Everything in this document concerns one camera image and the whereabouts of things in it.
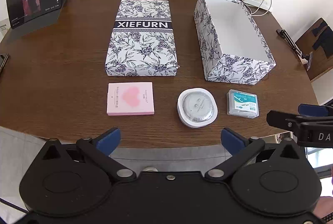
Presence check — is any clear floss pick box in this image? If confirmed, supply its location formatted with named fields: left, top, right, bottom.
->
left=227, top=89, right=260, bottom=119

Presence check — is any pink heart cosmetic box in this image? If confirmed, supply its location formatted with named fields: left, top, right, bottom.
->
left=106, top=82, right=155, bottom=116

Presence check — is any round white container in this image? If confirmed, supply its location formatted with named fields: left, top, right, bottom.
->
left=177, top=88, right=218, bottom=128

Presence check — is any floral box lid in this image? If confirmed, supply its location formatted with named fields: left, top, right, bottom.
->
left=105, top=0, right=179, bottom=77

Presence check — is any floral open box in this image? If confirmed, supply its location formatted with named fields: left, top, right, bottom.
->
left=194, top=0, right=276, bottom=85

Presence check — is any white power strip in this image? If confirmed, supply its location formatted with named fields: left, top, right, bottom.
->
left=241, top=0, right=270, bottom=11

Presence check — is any black tablet on stand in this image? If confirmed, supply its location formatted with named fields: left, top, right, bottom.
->
left=4, top=0, right=66, bottom=41

